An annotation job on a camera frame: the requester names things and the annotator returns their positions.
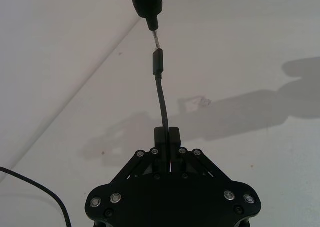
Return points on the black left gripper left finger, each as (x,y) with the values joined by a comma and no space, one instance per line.
(160,139)

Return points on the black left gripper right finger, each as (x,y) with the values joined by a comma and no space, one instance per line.
(175,139)

